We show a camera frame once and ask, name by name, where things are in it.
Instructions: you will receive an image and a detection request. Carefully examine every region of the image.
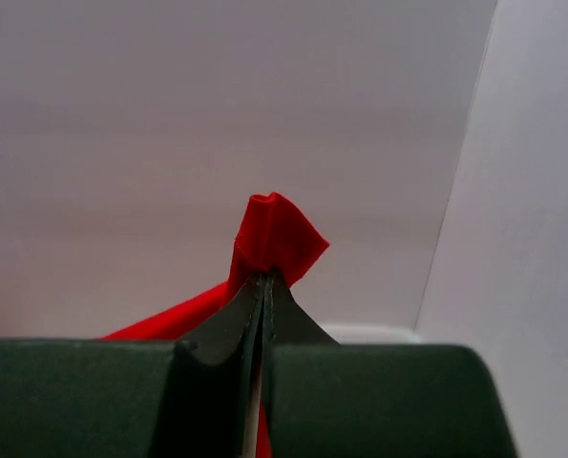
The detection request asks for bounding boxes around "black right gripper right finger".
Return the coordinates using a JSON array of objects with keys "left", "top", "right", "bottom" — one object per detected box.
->
[{"left": 263, "top": 272, "right": 516, "bottom": 457}]

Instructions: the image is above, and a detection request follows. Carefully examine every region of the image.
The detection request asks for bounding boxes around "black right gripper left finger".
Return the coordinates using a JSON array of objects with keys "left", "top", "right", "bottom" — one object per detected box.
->
[{"left": 0, "top": 275, "right": 264, "bottom": 457}]

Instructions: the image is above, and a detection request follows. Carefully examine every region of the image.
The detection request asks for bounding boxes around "red t shirt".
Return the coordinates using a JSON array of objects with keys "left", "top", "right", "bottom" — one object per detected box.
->
[{"left": 106, "top": 193, "right": 335, "bottom": 457}]

